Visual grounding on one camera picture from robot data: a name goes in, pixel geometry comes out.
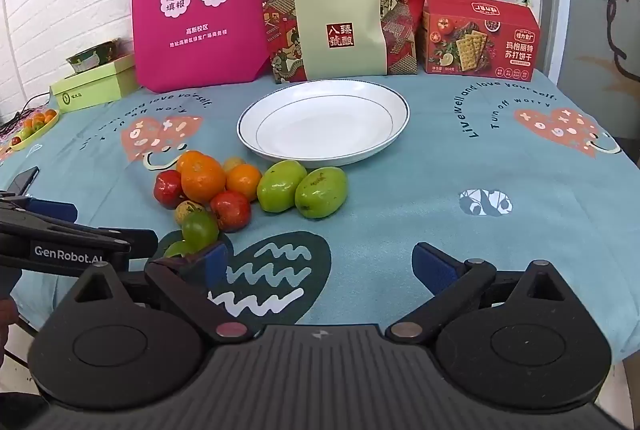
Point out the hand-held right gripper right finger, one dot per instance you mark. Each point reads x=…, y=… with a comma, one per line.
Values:
x=432, y=265

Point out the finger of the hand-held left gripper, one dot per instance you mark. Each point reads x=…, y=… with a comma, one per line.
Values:
x=100, y=235
x=50, y=211

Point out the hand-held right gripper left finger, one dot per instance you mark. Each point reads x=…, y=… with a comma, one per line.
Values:
x=212, y=262

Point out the small green jujube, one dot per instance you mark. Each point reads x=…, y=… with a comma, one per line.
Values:
x=200, y=227
x=177, y=250

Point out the small red fruit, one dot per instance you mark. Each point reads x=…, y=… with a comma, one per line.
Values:
x=167, y=190
x=230, y=211

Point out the small yellow fruit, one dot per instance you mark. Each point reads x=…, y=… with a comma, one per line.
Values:
x=232, y=164
x=186, y=210

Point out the large orange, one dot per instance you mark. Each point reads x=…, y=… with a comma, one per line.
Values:
x=202, y=184

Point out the small orange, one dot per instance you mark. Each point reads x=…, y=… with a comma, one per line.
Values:
x=243, y=182

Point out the large green jujube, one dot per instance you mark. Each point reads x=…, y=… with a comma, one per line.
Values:
x=320, y=192
x=280, y=187

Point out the medium orange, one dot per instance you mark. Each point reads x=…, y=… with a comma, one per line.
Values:
x=192, y=155

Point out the white plate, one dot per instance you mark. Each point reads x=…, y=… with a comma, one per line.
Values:
x=325, y=125

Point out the heap of tiny fruits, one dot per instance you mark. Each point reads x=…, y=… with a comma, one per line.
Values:
x=36, y=124

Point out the dark flat object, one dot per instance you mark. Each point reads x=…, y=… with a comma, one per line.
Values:
x=25, y=180

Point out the yellow-green small tray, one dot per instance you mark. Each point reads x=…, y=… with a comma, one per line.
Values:
x=31, y=143

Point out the teal printed blanket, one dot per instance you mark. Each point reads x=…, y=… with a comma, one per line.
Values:
x=400, y=190

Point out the light green box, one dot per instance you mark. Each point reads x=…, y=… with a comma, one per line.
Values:
x=90, y=87

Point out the green patterned bowl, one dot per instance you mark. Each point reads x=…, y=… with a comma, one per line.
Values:
x=92, y=57

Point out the red cracker box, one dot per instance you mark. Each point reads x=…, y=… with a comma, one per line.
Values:
x=480, y=45

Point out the pink tote bag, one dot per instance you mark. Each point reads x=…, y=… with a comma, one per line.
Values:
x=190, y=10

